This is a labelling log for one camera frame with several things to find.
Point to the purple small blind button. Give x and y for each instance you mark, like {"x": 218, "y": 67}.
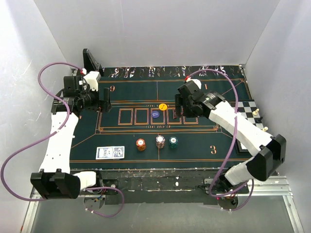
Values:
{"x": 155, "y": 114}

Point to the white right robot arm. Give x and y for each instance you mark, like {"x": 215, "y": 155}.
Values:
{"x": 267, "y": 151}

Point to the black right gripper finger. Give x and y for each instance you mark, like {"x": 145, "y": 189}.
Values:
{"x": 178, "y": 100}
{"x": 177, "y": 114}

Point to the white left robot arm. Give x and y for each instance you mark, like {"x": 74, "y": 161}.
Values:
{"x": 54, "y": 180}

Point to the black white chessboard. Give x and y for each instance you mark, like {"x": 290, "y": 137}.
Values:
{"x": 247, "y": 109}

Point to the dark green poker mat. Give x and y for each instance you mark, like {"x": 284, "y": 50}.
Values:
{"x": 137, "y": 91}

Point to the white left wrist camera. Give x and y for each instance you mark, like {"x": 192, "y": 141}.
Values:
{"x": 92, "y": 79}

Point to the orange poker chip stack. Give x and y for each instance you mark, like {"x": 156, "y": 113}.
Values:
{"x": 140, "y": 144}

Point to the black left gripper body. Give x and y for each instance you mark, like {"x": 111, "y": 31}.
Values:
{"x": 91, "y": 99}

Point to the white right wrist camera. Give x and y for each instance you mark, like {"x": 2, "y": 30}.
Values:
{"x": 193, "y": 83}

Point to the black card shoe holder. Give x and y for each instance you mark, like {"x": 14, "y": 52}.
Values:
{"x": 90, "y": 63}

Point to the yellow big blind button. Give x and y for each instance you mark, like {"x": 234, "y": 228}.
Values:
{"x": 163, "y": 107}

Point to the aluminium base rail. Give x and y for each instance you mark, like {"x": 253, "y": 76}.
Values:
{"x": 270, "y": 209}

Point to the white chess piece upper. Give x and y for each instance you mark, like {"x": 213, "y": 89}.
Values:
{"x": 255, "y": 112}

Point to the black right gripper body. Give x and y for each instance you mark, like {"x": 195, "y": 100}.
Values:
{"x": 187, "y": 111}

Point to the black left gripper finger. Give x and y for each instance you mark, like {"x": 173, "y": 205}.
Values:
{"x": 106, "y": 94}
{"x": 105, "y": 105}

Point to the blue playing card deck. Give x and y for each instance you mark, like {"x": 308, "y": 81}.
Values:
{"x": 110, "y": 153}

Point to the green poker chip stack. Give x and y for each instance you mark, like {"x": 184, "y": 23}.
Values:
{"x": 173, "y": 142}

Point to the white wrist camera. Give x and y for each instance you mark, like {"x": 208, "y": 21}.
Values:
{"x": 193, "y": 83}
{"x": 92, "y": 79}

